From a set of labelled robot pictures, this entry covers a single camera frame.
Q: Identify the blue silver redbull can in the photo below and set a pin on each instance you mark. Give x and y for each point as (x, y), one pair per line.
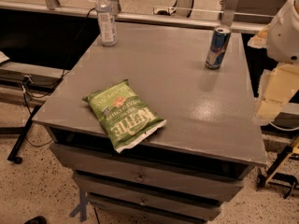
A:
(218, 46)

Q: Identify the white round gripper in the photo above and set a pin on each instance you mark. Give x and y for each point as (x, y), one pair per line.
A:
(285, 37)

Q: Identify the grey drawer cabinet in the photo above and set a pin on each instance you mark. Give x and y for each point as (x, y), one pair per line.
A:
(185, 171)

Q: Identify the green jalapeno chip bag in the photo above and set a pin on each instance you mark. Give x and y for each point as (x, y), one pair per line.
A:
(123, 115)

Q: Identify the clear plastic water bottle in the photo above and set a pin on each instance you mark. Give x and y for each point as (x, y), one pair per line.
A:
(106, 22)

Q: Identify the metal window rail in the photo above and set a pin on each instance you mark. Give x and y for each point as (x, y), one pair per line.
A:
(237, 27)

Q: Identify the yellow black wheeled base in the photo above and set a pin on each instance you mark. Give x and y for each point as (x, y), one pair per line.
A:
(290, 151)

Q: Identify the black stand leg with wheel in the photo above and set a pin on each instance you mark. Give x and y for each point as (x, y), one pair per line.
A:
(13, 155)

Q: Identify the black shoe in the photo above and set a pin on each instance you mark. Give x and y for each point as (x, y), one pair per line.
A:
(36, 220)

